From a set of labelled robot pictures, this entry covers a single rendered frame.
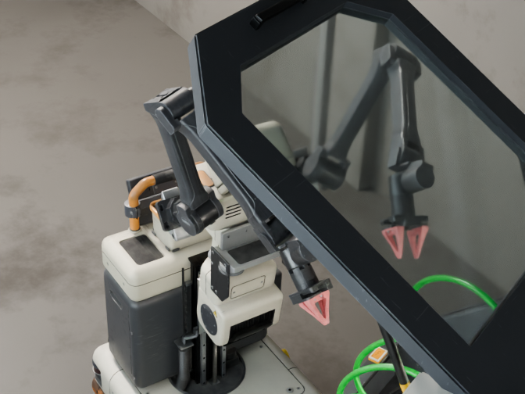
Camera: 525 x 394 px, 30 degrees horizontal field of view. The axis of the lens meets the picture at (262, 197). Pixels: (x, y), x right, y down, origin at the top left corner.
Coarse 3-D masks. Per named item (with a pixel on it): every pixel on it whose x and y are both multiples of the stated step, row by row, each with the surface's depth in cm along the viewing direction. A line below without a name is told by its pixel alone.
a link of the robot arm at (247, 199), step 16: (160, 112) 229; (192, 112) 230; (176, 128) 229; (192, 128) 229; (192, 144) 233; (208, 160) 232; (224, 176) 230; (240, 192) 229; (256, 208) 229; (256, 224) 230; (272, 224) 229; (272, 240) 228
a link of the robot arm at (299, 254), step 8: (264, 240) 230; (288, 240) 227; (296, 240) 222; (272, 248) 229; (280, 248) 229; (296, 248) 224; (304, 248) 222; (296, 256) 224; (304, 256) 222; (312, 256) 223; (304, 264) 227
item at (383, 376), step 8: (368, 360) 257; (384, 360) 258; (360, 376) 252; (368, 376) 252; (376, 376) 257; (384, 376) 263; (392, 376) 269; (352, 384) 250; (368, 384) 254; (376, 384) 259; (384, 384) 266; (344, 392) 247; (352, 392) 247; (368, 392) 256; (376, 392) 262
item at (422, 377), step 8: (416, 376) 169; (424, 376) 169; (416, 384) 167; (424, 384) 167; (432, 384) 167; (408, 392) 165; (416, 392) 165; (424, 392) 165; (432, 392) 165; (440, 392) 165; (448, 392) 166
